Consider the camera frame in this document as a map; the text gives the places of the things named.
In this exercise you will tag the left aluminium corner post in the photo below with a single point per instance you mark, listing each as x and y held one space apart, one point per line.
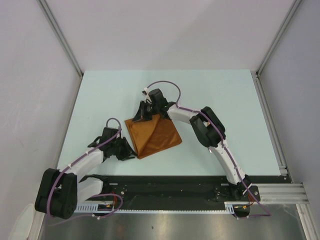
55 26

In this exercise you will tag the aluminium corner post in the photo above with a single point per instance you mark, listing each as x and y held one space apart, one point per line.
55 26
296 4

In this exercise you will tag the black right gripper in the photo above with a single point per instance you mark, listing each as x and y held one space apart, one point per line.
140 114

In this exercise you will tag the aluminium front frame rail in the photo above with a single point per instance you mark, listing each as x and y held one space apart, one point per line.
280 193

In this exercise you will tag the white slotted cable duct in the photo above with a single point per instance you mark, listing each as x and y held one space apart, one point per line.
206 207

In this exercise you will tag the right aluminium side rail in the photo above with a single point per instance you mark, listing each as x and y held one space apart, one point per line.
278 150

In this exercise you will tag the right aluminium corner post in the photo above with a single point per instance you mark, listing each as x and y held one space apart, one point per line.
296 4

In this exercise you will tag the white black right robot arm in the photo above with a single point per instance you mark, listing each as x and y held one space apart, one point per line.
208 129

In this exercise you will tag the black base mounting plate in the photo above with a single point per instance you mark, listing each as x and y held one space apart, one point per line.
179 189

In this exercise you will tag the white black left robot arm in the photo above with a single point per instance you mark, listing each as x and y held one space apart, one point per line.
61 190

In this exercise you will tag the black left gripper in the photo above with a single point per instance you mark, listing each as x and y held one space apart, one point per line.
128 153

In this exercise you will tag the orange-brown cloth napkin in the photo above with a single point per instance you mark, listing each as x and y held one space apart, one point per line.
154 136

